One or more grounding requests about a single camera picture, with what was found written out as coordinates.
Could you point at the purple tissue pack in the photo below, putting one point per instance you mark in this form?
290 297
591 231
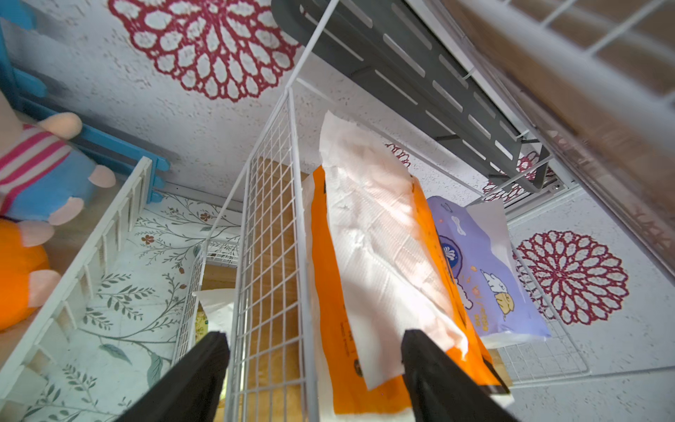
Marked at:
476 243

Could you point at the green tissue pack left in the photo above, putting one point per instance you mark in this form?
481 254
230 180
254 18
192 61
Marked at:
215 312

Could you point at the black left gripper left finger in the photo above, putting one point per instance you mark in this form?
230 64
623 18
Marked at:
191 390

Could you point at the blue white toy crib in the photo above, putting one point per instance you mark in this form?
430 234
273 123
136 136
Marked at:
69 361

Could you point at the orange tissue pack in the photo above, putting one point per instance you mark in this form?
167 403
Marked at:
376 270

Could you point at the white wire wooden shelf rack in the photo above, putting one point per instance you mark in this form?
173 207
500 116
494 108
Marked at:
594 251

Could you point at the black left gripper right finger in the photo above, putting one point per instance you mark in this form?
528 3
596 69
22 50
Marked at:
439 389

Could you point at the plush doll orange shorts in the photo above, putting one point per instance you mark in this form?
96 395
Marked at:
27 279

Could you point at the plush doll blue shorts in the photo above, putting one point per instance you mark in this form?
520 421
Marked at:
43 176

